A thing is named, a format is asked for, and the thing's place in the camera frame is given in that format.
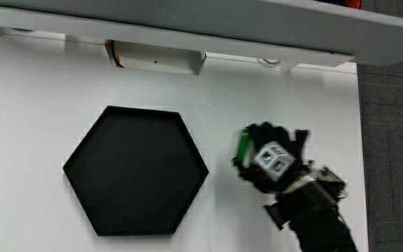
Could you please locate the person's right hand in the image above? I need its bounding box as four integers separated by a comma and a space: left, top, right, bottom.
232, 121, 348, 211

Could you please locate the green medicine box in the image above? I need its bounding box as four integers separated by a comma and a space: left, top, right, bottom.
235, 128, 252, 164

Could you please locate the white overhead shelf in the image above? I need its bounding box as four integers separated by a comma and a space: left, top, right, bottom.
0, 0, 403, 68

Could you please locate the black hexagonal tray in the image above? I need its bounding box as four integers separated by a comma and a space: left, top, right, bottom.
62, 105, 210, 237

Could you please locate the person's right forearm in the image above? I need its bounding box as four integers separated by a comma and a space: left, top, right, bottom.
263, 190, 359, 252

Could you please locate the white desk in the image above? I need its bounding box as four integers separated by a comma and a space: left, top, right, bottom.
0, 29, 369, 252

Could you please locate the white cable box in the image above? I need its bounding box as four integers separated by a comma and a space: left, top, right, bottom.
104, 39, 207, 76

